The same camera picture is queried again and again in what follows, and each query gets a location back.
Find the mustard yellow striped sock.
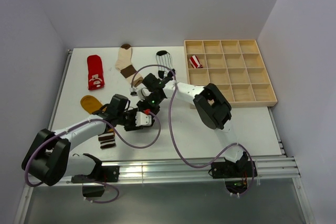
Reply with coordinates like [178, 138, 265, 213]
[80, 95, 116, 150]

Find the wooden compartment tray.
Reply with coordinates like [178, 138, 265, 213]
[184, 39, 278, 108]

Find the white black pinstripe sock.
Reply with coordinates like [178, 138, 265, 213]
[155, 50, 175, 79]

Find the cream brown striped sock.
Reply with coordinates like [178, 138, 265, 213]
[115, 44, 143, 87]

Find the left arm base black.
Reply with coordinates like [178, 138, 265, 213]
[71, 165, 120, 200]

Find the aluminium rail frame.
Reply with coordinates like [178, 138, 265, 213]
[14, 48, 317, 223]

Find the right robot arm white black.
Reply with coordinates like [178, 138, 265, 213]
[130, 71, 251, 177]

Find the red white striped sock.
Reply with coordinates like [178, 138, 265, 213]
[188, 55, 203, 69]

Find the red sock with face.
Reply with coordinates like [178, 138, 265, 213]
[87, 55, 105, 91]

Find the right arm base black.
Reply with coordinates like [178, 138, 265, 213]
[208, 152, 258, 198]

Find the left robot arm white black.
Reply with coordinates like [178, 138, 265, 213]
[22, 94, 155, 187]

